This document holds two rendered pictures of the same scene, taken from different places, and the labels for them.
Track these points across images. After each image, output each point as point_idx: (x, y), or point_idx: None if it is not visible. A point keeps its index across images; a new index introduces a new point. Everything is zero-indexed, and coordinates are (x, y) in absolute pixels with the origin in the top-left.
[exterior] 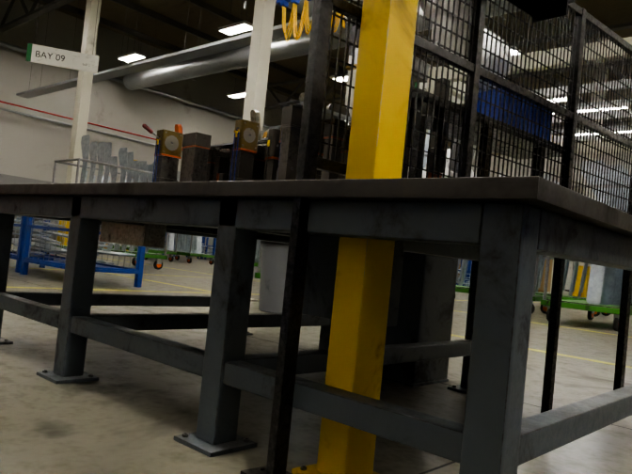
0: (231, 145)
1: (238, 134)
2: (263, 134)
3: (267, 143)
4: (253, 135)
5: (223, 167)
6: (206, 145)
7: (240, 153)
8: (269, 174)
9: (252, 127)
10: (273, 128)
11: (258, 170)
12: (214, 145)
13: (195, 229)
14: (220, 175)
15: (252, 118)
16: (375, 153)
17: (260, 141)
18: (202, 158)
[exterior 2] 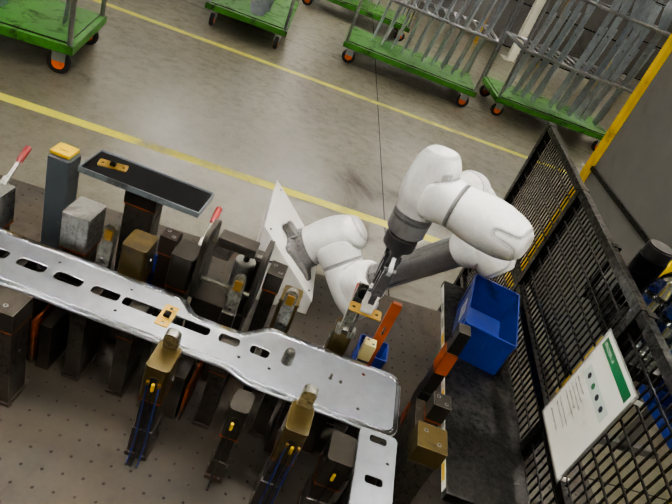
0: (68, 291)
1: (158, 391)
2: (105, 232)
3: (230, 428)
4: (174, 372)
5: (38, 302)
6: (27, 317)
7: (157, 407)
8: (224, 451)
9: (175, 365)
10: (91, 174)
11: (136, 344)
12: (32, 295)
13: None
14: (44, 328)
15: (168, 343)
16: None
17: (149, 322)
18: (22, 336)
